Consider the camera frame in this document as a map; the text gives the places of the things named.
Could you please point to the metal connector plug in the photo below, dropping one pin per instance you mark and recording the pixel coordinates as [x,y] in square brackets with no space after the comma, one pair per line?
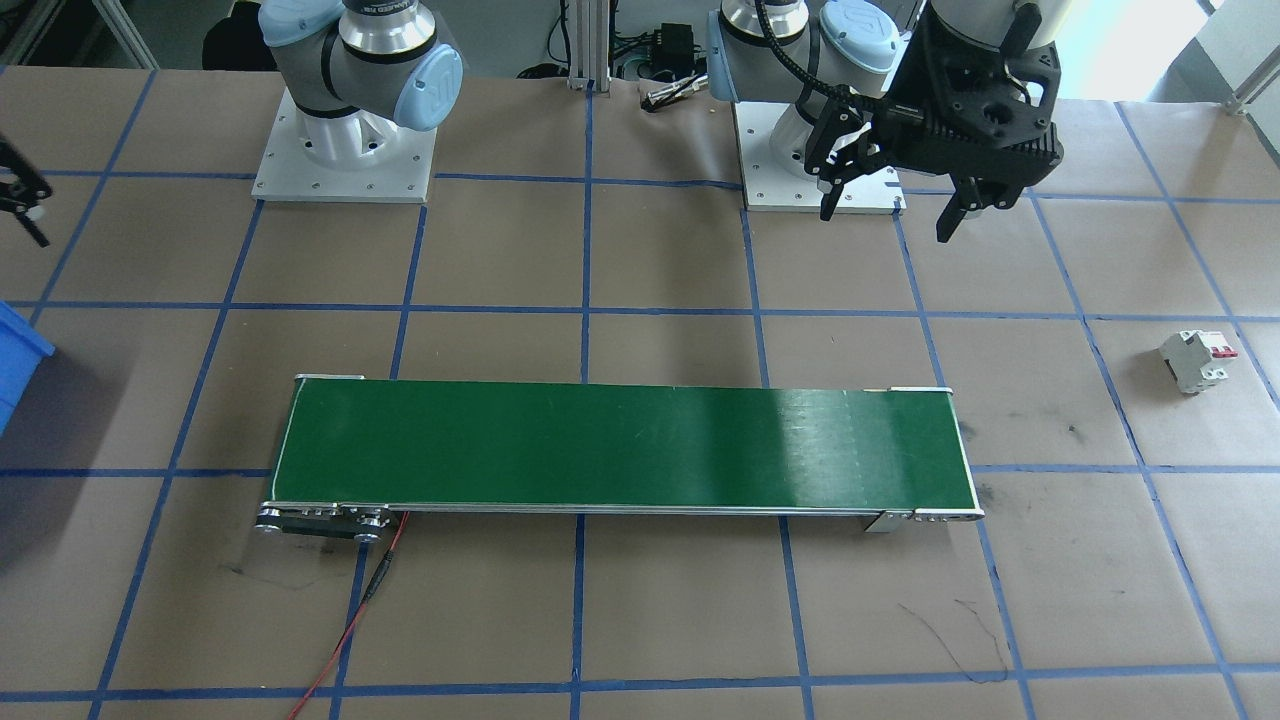
[672,93]

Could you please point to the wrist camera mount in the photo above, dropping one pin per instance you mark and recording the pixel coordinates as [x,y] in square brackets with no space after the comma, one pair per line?
[1000,155]

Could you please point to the black power adapter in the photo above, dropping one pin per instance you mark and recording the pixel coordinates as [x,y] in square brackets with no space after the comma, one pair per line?
[675,45]

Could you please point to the blue plastic bin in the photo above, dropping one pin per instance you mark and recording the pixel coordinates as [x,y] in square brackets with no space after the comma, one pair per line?
[15,365]

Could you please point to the green conveyor belt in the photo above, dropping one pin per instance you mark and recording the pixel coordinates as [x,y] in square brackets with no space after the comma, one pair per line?
[620,445]

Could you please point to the aluminium frame bar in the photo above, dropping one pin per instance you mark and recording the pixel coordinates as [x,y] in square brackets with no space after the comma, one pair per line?
[1250,98]

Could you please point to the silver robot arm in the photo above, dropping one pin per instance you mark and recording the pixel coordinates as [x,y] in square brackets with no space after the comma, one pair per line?
[850,50]
[350,70]

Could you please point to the white circuit breaker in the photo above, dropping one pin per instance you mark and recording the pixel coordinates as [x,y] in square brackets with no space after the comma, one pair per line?
[1195,362]

